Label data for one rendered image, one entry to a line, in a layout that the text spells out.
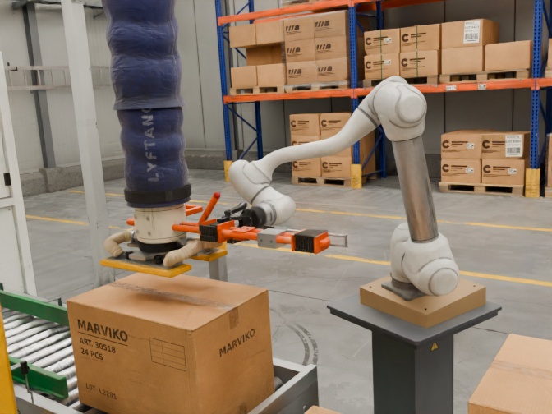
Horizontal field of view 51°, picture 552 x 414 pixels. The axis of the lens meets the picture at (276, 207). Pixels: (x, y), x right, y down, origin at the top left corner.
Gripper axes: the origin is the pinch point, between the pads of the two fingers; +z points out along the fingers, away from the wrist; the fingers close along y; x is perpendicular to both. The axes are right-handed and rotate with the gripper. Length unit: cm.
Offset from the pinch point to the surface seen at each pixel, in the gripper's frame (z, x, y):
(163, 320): 19.8, 9.1, 25.0
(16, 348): 2, 126, 66
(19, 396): 34, 73, 60
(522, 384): 10, -94, 26
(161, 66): 4, 15, -53
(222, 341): 8.5, -4.3, 33.9
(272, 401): -5, -13, 59
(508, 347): -8, -87, 26
